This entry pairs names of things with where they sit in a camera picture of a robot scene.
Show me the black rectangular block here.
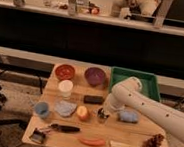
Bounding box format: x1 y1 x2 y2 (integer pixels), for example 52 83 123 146
83 95 103 105

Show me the metal cup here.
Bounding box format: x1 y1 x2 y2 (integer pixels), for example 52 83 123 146
97 108 109 124

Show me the red bowl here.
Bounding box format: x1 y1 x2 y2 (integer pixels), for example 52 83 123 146
54 64 76 80

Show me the purple bowl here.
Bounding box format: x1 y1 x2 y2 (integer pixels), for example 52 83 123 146
84 67 106 86

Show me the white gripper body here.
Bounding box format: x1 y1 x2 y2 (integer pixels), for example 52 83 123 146
102 93 125 115

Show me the orange carrot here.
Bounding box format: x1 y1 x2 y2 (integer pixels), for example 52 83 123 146
78 138 105 147

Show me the blue plastic cup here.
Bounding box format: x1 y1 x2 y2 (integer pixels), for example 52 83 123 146
34 102 50 119

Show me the blue sponge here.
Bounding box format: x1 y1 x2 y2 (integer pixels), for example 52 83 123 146
118 110 139 124

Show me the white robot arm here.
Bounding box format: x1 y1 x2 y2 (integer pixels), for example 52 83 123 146
102 77 184 143

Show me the grey blue cloth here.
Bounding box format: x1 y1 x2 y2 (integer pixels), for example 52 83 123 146
54 100 77 117

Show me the person in background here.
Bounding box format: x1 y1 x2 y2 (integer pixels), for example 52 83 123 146
110 0 163 24

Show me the white plastic cup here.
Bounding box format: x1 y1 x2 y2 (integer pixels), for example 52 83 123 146
58 80 74 99

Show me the green plastic tray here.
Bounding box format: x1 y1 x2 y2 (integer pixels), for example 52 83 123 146
109 67 161 101

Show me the red yellow apple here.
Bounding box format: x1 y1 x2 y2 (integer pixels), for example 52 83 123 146
76 106 90 121

